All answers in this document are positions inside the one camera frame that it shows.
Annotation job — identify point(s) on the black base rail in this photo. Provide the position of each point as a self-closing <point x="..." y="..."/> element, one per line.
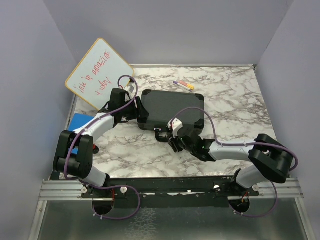
<point x="168" y="192"/>

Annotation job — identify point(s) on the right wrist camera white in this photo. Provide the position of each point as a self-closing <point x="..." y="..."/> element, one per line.
<point x="174" y="125"/>

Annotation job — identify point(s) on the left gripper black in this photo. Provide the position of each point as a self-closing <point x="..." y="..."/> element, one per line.
<point x="139" y="113"/>

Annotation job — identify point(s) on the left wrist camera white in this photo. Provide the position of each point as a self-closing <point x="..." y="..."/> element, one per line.
<point x="129" y="88"/>

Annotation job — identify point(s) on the blue flat sheet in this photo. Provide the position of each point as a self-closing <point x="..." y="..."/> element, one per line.
<point x="78" y="121"/>

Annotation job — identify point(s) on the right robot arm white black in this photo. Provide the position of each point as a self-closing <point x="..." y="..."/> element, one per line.
<point x="270" y="161"/>

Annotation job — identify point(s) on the red black marker cap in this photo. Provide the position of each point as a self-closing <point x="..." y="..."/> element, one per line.
<point x="95" y="149"/>

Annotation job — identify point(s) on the purple yellow marker pen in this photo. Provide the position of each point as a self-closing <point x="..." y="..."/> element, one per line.
<point x="184" y="85"/>

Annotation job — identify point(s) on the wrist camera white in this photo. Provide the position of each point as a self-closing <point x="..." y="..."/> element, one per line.
<point x="129" y="88"/>
<point x="174" y="125"/>

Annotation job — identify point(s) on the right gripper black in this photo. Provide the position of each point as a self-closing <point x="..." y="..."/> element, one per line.
<point x="173" y="141"/>

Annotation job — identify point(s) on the black poker set case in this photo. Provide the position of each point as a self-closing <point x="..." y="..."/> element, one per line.
<point x="163" y="106"/>

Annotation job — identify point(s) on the whiteboard with yellow frame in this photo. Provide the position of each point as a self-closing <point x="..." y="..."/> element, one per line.
<point x="100" y="70"/>

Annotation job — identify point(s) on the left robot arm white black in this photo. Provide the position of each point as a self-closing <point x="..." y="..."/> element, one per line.
<point x="75" y="149"/>

